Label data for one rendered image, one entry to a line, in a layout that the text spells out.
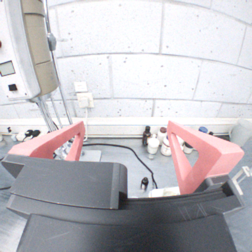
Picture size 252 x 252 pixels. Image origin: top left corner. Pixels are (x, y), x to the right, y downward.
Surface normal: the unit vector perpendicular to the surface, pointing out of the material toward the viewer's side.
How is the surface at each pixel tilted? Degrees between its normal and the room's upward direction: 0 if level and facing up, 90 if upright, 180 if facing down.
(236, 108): 90
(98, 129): 90
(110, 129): 90
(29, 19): 90
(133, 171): 0
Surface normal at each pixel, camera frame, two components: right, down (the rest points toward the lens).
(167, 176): 0.00, -0.81
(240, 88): 0.00, 0.59
